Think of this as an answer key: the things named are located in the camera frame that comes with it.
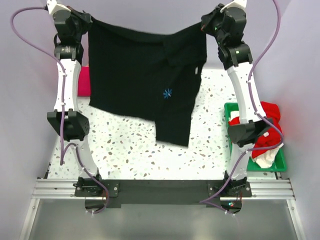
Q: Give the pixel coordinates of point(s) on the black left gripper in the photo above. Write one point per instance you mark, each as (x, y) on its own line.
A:
(84, 17)

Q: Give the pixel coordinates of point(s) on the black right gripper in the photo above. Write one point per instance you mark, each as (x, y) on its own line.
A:
(208, 18)

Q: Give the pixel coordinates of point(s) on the black t shirt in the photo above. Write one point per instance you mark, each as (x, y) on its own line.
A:
(155, 77)

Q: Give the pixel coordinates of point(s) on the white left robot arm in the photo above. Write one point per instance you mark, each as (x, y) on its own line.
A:
(71, 125)

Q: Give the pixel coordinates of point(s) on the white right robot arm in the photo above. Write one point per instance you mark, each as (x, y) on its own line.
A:
(237, 61)

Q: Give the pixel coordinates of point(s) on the folded pink t shirt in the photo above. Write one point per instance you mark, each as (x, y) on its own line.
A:
(84, 85)

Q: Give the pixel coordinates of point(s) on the red t shirt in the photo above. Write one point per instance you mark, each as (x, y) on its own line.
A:
(271, 139)

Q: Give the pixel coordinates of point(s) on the green plastic basket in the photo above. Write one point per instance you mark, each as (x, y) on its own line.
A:
(279, 164)

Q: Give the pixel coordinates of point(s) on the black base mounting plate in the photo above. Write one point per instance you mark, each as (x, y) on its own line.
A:
(115, 193)

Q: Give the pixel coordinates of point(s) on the aluminium rail frame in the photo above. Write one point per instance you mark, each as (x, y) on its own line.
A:
(126, 149)

